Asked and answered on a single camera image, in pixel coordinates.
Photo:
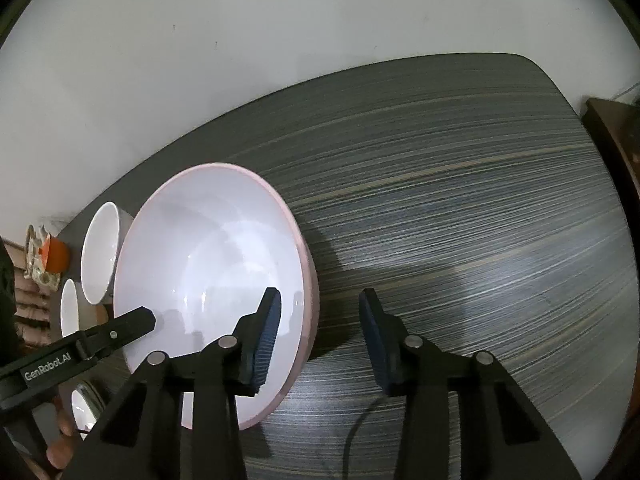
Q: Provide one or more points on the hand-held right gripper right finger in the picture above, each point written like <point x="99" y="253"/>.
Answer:
<point x="380" y="345"/>

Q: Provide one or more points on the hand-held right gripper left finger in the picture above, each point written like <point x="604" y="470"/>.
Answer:
<point x="265" y="340"/>

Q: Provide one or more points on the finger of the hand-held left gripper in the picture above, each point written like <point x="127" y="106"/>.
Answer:
<point x="130" y="322"/>

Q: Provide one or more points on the small white bowl black print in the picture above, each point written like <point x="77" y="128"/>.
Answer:
<point x="69" y="310"/>

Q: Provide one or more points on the large blue patterned plate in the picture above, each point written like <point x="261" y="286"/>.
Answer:
<point x="98" y="395"/>

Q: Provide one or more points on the small white bowl blue print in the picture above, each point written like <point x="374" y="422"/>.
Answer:
<point x="100" y="255"/>

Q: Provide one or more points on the large pink bowl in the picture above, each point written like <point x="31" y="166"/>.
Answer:
<point x="210" y="240"/>

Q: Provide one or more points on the person's left hand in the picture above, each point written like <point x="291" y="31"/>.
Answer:
<point x="67" y="430"/>

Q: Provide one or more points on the beige patterned curtain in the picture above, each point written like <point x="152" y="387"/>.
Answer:
<point x="30" y="320"/>

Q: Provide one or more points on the floral ceramic teapot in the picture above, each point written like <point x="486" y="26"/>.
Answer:
<point x="37" y="276"/>

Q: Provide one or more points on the orange lidded tea cup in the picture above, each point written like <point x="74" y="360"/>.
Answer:
<point x="56" y="255"/>

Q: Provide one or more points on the dark wooden side cabinet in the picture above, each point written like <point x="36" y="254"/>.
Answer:
<point x="620" y="130"/>

